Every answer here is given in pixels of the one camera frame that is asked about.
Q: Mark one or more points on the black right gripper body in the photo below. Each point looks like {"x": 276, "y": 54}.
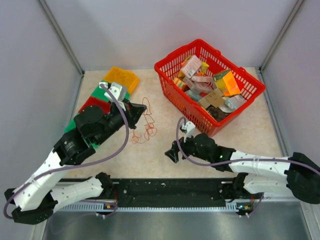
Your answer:
{"x": 189, "y": 148}

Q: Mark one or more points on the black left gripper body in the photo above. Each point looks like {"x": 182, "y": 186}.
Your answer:
{"x": 115, "y": 119}

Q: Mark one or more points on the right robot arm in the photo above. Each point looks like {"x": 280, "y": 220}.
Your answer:
{"x": 295, "y": 175}

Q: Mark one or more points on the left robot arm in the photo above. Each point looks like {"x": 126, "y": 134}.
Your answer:
{"x": 38, "y": 198}

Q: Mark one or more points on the red plastic bin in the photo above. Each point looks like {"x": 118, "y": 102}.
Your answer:
{"x": 93, "y": 101}

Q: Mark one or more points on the green plastic bin rear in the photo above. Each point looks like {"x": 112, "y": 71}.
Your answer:
{"x": 99, "y": 93}

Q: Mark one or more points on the green plastic bin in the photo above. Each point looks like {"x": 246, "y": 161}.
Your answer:
{"x": 99, "y": 93}
{"x": 71, "y": 126}

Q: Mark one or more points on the yellow plastic bin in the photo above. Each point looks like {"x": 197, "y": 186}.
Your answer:
{"x": 124, "y": 77}

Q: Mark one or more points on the green plastic bin front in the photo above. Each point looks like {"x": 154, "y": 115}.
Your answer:
{"x": 71, "y": 126}

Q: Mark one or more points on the brown cardboard box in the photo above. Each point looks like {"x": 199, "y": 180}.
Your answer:
{"x": 214, "y": 98}

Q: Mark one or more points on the orange green carton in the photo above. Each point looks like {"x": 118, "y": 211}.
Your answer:
{"x": 226, "y": 83}

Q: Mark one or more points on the pink box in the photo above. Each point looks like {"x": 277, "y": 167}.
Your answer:
{"x": 190, "y": 67}

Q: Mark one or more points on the metal front plate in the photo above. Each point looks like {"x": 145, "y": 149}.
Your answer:
{"x": 271, "y": 221}

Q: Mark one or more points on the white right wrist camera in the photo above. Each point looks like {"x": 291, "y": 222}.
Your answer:
{"x": 188, "y": 129}

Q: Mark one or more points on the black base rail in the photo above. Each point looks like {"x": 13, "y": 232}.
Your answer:
{"x": 173, "y": 192}

